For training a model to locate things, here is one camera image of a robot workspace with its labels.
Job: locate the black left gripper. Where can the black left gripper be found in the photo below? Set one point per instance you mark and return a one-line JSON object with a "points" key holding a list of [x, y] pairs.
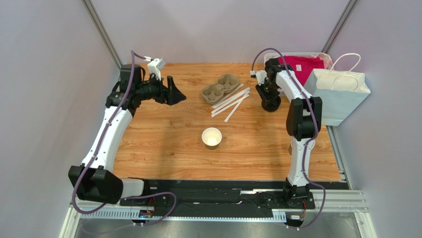
{"points": [[171, 96]]}

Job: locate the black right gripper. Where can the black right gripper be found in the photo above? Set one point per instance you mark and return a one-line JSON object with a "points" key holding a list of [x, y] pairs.
{"points": [[270, 103]]}

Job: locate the stack of black lids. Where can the stack of black lids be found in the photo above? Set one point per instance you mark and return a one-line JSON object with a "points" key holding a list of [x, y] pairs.
{"points": [[271, 106]]}

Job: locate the single paper cup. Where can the single paper cup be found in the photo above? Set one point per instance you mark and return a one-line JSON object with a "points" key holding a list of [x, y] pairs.
{"points": [[211, 137]]}

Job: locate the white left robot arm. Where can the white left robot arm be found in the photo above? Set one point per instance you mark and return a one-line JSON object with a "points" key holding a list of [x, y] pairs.
{"points": [[94, 180]]}

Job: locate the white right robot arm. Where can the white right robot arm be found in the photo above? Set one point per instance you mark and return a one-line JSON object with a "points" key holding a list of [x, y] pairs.
{"points": [[303, 123]]}

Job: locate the white wrapped straw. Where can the white wrapped straw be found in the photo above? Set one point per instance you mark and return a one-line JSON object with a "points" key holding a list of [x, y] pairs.
{"points": [[229, 105], [236, 107], [227, 96], [231, 99]]}

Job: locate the white plastic basket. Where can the white plastic basket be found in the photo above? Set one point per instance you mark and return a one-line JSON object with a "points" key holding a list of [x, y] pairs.
{"points": [[326, 57]]}

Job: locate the cardboard cup carrier tray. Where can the cardboard cup carrier tray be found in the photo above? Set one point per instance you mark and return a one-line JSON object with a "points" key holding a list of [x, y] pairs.
{"points": [[225, 84]]}

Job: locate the pink folded cloth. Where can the pink folded cloth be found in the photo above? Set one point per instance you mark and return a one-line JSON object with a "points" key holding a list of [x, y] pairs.
{"points": [[306, 67]]}

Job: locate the light blue paper bag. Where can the light blue paper bag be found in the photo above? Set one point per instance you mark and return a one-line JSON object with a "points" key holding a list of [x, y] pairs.
{"points": [[341, 91]]}

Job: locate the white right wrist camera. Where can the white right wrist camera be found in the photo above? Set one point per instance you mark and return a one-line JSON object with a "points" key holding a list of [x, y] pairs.
{"points": [[260, 76]]}

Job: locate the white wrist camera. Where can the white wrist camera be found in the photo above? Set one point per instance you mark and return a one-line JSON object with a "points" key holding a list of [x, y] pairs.
{"points": [[260, 76], [155, 66]]}

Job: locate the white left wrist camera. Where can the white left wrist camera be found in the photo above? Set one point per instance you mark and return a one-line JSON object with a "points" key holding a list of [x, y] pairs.
{"points": [[155, 66]]}

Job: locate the right aluminium corner post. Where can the right aluminium corner post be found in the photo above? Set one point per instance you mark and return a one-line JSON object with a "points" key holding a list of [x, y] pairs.
{"points": [[340, 24]]}

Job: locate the aluminium corner post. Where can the aluminium corner post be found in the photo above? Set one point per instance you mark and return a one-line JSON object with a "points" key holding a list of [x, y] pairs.
{"points": [[95, 18], [340, 24]]}

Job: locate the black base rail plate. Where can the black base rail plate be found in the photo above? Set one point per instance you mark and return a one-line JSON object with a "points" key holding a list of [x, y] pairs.
{"points": [[212, 198]]}

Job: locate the left aluminium corner post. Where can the left aluminium corner post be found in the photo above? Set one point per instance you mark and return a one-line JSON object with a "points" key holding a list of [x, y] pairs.
{"points": [[95, 18]]}

